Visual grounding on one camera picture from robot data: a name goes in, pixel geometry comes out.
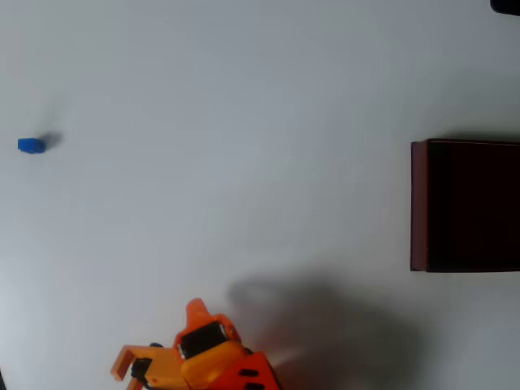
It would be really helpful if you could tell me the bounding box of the black object at corner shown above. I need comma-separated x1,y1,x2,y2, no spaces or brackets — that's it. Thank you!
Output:
489,0,520,17

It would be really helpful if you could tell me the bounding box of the small blue block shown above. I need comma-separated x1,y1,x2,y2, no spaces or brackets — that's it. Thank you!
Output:
17,137,45,156

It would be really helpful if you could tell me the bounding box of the dark red box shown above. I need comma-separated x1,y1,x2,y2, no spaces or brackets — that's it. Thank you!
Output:
409,138,520,274

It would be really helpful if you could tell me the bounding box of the light orange pronged camera mount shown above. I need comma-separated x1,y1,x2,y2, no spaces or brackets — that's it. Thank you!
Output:
110,343,184,390

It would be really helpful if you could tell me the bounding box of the small black camera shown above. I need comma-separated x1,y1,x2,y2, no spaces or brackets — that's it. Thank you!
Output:
130,357,151,384

